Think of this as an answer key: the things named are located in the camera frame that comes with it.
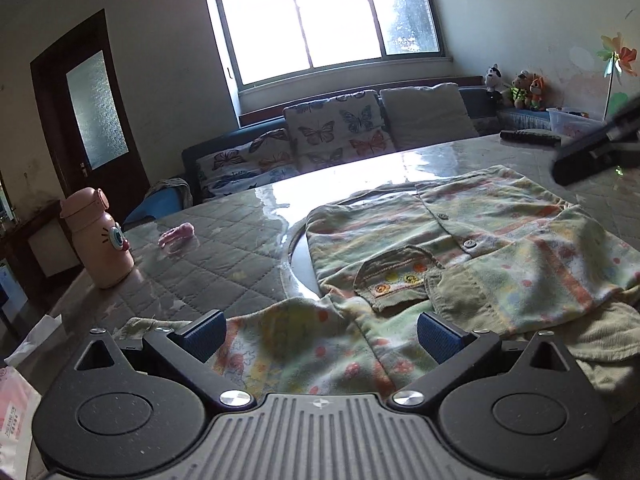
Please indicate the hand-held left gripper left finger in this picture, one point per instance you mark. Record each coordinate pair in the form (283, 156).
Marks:
(202, 336)

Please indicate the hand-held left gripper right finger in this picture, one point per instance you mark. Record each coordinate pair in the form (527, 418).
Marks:
(436, 337)

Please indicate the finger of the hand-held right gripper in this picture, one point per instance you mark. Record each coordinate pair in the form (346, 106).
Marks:
(625, 122)
(582, 157)

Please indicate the green patterned button shirt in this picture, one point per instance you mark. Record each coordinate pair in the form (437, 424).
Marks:
(480, 240)

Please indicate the clear plastic storage box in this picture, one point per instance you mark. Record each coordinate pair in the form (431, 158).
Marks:
(575, 121)

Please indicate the black remote control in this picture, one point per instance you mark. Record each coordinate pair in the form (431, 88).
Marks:
(529, 136)

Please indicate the colourful pinwheel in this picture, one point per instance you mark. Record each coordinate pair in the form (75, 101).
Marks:
(617, 57)

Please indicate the grey quilted table cover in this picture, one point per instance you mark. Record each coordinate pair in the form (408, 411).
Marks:
(200, 270)

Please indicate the orange fox plush toy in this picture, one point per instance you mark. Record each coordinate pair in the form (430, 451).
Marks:
(536, 92)

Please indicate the brown bear plush toy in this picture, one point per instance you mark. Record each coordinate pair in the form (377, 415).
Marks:
(520, 90)

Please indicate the dark blue sofa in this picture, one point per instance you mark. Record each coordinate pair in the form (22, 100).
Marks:
(480, 105)

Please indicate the black and white plush toy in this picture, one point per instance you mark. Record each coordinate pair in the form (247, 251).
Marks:
(492, 79)

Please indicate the blue chair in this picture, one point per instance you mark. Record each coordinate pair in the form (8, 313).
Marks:
(152, 207)

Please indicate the pink cartoon water bottle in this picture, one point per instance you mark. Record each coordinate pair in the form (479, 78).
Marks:
(97, 240)

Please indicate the grey cloth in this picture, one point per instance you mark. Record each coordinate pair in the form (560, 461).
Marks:
(167, 187)

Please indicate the beige back cushion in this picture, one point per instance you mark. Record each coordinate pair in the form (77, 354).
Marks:
(427, 112)

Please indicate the white tissue paper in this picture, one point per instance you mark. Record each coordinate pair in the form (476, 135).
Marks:
(37, 335)

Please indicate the butterfly print seat cover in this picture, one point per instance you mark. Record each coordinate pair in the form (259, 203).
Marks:
(245, 162)

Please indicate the dark wooden cabinet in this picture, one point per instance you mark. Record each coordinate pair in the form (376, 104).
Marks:
(30, 250)

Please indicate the pink tissue packet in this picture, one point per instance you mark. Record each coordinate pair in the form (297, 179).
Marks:
(15, 410)

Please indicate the butterfly print back cushion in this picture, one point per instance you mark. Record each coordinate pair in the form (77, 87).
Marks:
(332, 127)

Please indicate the dark wooden glass door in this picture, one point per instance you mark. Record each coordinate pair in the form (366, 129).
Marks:
(90, 115)

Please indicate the large window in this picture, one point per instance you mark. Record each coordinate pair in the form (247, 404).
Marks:
(327, 20)

